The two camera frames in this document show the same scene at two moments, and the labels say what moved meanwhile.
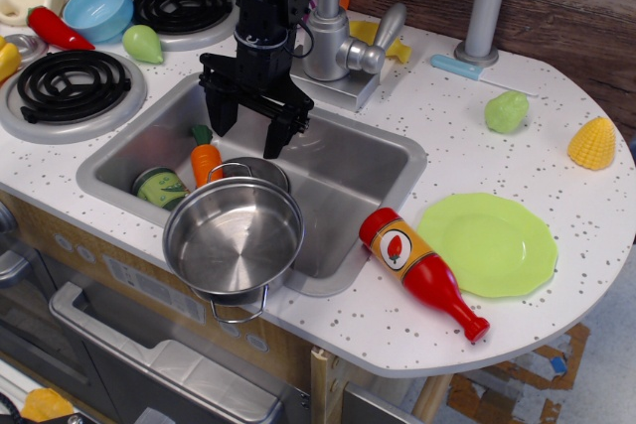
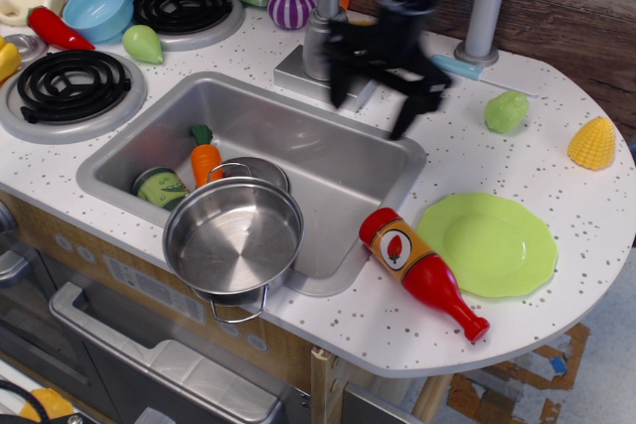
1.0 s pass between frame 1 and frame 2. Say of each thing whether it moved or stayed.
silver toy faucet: stayed
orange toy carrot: stayed
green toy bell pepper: stayed
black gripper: moved
